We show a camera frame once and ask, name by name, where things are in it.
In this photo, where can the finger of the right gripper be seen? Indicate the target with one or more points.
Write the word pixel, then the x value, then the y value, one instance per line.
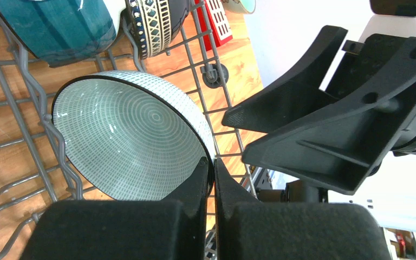
pixel 309 149
pixel 294 94

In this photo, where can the grey wire dish rack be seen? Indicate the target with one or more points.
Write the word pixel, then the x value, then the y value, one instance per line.
pixel 34 168

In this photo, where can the mint green flower bowl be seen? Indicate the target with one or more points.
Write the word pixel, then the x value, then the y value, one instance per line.
pixel 240 6

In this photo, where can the light teal checked bowl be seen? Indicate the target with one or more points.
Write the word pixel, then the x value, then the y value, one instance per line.
pixel 132 135

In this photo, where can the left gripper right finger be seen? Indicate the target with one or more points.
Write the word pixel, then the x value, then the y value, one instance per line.
pixel 247 228

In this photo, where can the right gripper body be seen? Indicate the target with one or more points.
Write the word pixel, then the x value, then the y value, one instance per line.
pixel 378 88

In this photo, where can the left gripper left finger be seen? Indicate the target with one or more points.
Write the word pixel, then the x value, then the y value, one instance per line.
pixel 171 228

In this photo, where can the dark patterned bowl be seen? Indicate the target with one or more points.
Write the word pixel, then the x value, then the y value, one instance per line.
pixel 154 24

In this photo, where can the teal white bowl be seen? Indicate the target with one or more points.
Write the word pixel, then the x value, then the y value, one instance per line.
pixel 62 32

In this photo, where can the red toy brick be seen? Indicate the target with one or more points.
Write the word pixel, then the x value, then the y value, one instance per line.
pixel 212 16

